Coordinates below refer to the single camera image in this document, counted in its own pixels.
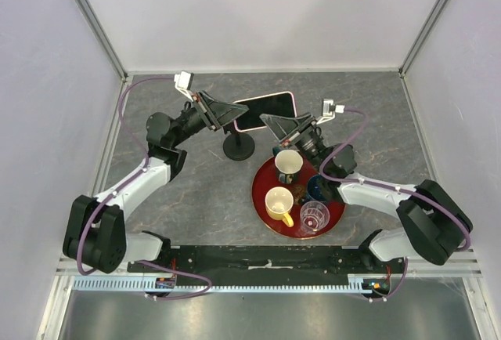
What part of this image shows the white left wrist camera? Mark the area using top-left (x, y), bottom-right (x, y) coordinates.
top-left (174, 71), bottom-right (193, 99)

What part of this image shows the yellow mug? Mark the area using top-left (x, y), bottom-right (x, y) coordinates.
top-left (265, 186), bottom-right (294, 228)

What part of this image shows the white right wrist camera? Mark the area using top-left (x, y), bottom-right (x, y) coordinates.
top-left (316, 99), bottom-right (345, 125)

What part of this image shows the black phone stand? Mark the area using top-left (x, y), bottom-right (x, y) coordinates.
top-left (222, 126), bottom-right (255, 161)

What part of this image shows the green mug white inside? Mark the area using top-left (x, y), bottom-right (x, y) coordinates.
top-left (272, 147), bottom-right (303, 185)

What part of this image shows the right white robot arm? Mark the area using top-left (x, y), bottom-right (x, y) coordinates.
top-left (260, 113), bottom-right (473, 273)

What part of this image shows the blue mug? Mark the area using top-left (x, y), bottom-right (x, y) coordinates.
top-left (306, 175), bottom-right (332, 204)

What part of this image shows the blue slotted cable duct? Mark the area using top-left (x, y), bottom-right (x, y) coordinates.
top-left (73, 277), bottom-right (389, 294)

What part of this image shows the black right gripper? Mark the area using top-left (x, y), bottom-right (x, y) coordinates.
top-left (261, 111), bottom-right (328, 175)

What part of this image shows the red round tray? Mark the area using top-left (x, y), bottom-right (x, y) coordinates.
top-left (251, 157), bottom-right (345, 239)

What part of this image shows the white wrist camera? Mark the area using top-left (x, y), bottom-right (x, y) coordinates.
top-left (316, 99), bottom-right (345, 125)
top-left (174, 71), bottom-right (193, 99)

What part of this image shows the pink smartphone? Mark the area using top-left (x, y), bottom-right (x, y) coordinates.
top-left (233, 91), bottom-right (297, 132)

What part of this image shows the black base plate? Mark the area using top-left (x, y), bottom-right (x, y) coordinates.
top-left (127, 244), bottom-right (404, 290)

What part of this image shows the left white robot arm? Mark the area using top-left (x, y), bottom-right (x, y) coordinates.
top-left (63, 92), bottom-right (248, 275)

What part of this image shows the clear glass tumbler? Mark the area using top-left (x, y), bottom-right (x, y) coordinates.
top-left (300, 201), bottom-right (330, 235)

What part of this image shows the right aluminium frame post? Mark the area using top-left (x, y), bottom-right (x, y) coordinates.
top-left (398, 0), bottom-right (450, 78)

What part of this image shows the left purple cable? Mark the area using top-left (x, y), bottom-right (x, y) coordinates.
top-left (77, 74), bottom-right (214, 302)

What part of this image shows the aluminium frame rail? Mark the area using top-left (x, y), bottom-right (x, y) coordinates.
top-left (75, 0), bottom-right (128, 80)

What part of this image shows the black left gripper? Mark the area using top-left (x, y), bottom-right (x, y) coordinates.
top-left (171, 89), bottom-right (248, 147)

